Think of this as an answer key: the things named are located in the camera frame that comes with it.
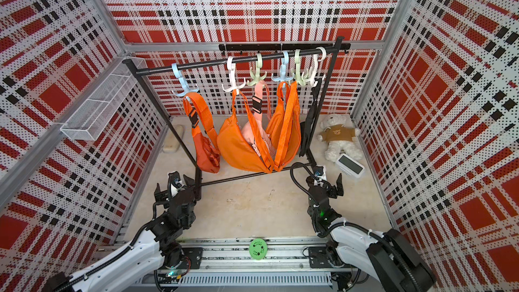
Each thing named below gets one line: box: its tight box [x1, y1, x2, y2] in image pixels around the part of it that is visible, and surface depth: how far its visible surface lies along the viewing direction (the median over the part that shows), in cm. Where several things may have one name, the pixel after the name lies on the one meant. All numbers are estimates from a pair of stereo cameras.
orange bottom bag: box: [216, 89, 275, 174], surface depth 84 cm
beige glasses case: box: [162, 124, 185, 153], surface depth 106 cm
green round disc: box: [248, 237, 269, 261], surface depth 74 cm
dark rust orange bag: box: [182, 91, 221, 174], surface depth 76 cm
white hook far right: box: [306, 46, 327, 88], surface depth 67 cm
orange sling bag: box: [266, 81, 303, 172], surface depth 84 cm
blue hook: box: [271, 50, 295, 82], surface depth 69 cm
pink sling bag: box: [241, 82, 276, 159], surface depth 77 cm
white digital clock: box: [335, 153, 366, 179], surface depth 97 cm
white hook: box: [221, 56, 246, 95], surface depth 65 cm
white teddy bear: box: [316, 113, 363, 163], surface depth 104 cm
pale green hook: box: [294, 48, 307, 87], surface depth 62 cm
